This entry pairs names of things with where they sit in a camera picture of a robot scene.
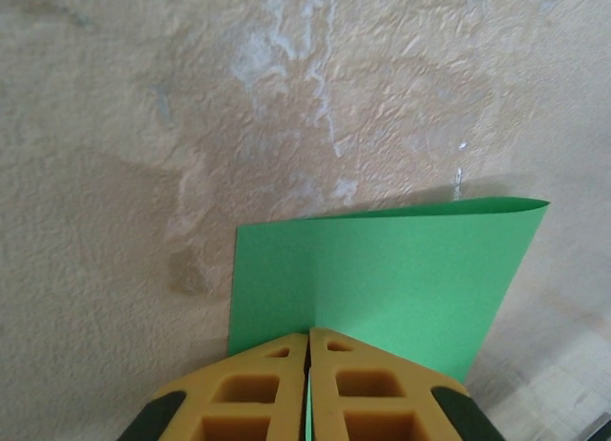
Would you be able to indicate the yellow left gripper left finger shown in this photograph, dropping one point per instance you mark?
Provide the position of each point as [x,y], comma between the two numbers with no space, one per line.
[224,398]

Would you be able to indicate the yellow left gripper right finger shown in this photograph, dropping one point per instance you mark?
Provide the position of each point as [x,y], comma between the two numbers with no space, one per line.
[396,398]

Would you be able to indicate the green cloth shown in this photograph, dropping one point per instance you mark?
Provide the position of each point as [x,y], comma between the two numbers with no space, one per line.
[382,279]

